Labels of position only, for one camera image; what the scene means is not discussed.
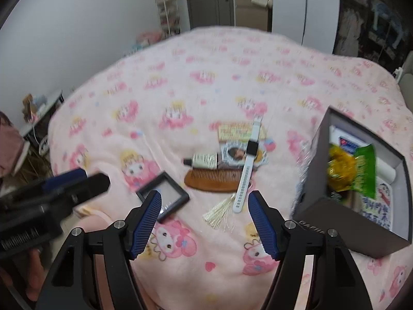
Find dark grey cardboard box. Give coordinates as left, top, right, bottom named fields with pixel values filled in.
left=292, top=105, right=413, bottom=259

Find yellow green snack bag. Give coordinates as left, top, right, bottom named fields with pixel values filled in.
left=327, top=144, right=378, bottom=201

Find black picture frame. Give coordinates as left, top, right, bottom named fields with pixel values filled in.
left=136, top=172, right=190, bottom=223

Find cartoon printed mesh pouch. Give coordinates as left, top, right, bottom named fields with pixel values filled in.
left=360, top=176, right=396, bottom=231

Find open closet with clothes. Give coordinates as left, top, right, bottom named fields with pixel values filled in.
left=334, top=0, right=413, bottom=72

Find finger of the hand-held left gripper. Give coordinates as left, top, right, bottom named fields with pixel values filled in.
left=6, top=167, right=89, bottom=201
left=48, top=173, right=112, bottom=211

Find pink cartoon printed blanket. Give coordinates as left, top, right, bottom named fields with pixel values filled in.
left=48, top=26, right=413, bottom=310

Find round cartoon sticker packet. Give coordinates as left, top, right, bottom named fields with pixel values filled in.
left=219, top=141, right=269, bottom=168

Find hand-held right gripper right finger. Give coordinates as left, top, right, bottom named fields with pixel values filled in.
left=248, top=190, right=375, bottom=310

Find grey padded sofa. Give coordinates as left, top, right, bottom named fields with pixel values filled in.
left=392, top=60, right=413, bottom=104

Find grey door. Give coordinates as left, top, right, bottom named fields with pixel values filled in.
left=184, top=0, right=236, bottom=29

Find white paper roll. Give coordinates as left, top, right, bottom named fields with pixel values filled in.
left=376, top=158, right=397, bottom=183

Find white wardrobe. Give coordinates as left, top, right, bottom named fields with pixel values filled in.
left=271, top=0, right=341, bottom=52

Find pink plush toys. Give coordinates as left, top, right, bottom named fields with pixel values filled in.
left=134, top=30, right=162, bottom=50

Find yellow printed card pack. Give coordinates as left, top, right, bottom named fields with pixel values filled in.
left=217, top=121, right=267, bottom=143

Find small side table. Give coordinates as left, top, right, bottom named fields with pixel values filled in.
left=19, top=90, right=65, bottom=143

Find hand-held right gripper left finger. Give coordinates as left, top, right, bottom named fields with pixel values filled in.
left=35, top=190, right=162, bottom=310

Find white shelf rack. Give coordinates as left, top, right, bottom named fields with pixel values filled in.
left=155, top=0, right=181, bottom=39

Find white blue wipes pack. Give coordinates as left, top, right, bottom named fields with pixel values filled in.
left=329, top=126, right=371, bottom=156

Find wooden comb with tassel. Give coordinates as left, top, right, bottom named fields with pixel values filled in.
left=184, top=167, right=242, bottom=230

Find white watch strap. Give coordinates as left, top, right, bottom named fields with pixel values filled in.
left=233, top=119, right=263, bottom=214

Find small cream label bottle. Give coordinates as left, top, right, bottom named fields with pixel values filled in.
left=182, top=153, right=220, bottom=170

